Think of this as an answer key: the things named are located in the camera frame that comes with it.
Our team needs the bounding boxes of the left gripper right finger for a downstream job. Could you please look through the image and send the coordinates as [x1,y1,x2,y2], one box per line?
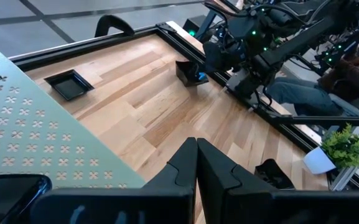
[197,138,359,224]

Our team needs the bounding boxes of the black wavy square plate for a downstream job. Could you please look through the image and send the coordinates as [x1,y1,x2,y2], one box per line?
[254,158,296,191]
[175,60,210,88]

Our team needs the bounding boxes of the grey office chair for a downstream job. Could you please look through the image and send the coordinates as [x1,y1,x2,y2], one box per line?
[328,92,359,118]

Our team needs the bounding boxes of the pale green perforated shelf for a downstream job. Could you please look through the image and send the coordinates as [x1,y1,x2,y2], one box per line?
[0,34,146,190]

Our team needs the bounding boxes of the green plant white pot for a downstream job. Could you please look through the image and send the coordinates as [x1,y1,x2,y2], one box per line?
[302,123,359,175]

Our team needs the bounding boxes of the silver aluminium bracket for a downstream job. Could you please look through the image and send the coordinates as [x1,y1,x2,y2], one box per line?
[329,166,359,192]

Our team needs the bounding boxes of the black aluminium table frame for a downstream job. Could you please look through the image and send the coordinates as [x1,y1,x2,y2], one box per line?
[7,21,359,192]

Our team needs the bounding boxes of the person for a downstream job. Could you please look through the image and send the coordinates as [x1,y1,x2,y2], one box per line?
[266,34,359,116]

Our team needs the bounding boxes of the black arched bracket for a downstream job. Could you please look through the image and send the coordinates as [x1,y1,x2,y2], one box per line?
[93,14,136,39]

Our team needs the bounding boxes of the small black square plate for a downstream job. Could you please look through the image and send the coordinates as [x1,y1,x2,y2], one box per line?
[44,68,95,102]

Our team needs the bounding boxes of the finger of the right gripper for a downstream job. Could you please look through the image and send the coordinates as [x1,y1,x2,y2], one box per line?
[226,50,246,72]
[202,40,227,73]

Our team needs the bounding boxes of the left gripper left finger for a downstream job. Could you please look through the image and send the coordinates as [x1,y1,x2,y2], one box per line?
[29,136,198,224]

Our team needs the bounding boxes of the black box green light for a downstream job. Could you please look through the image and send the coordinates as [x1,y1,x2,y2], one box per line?
[182,14,210,35]

